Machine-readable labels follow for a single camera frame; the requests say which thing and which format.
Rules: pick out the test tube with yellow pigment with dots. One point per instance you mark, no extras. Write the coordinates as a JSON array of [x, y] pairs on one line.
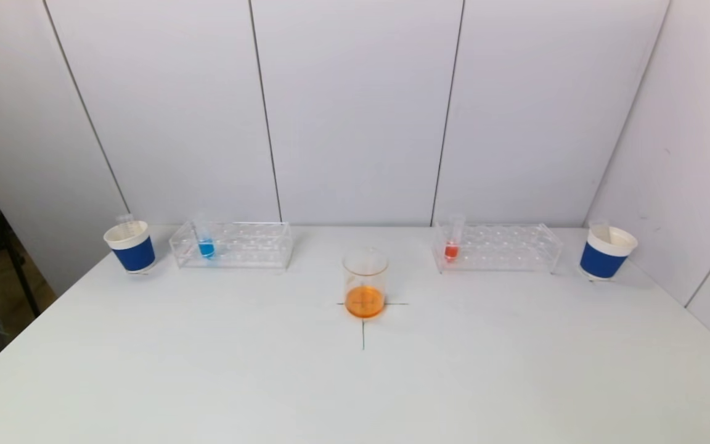
[[600, 231]]

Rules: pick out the clear glass beaker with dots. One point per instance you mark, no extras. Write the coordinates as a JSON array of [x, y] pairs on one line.
[[365, 301]]

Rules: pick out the test tube with blue pigment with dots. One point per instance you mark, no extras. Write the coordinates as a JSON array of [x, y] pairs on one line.
[[206, 248]]

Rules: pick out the clear acrylic test tube rack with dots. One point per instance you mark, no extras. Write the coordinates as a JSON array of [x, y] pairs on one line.
[[238, 246], [509, 250]]

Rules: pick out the test tube with red pigment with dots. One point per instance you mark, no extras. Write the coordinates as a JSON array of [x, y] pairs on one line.
[[126, 221], [452, 250]]

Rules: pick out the blue and white paper cup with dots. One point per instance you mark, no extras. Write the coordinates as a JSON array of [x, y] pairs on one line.
[[601, 262], [134, 253]]

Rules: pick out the black chair base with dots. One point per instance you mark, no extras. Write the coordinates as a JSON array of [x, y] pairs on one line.
[[19, 271]]

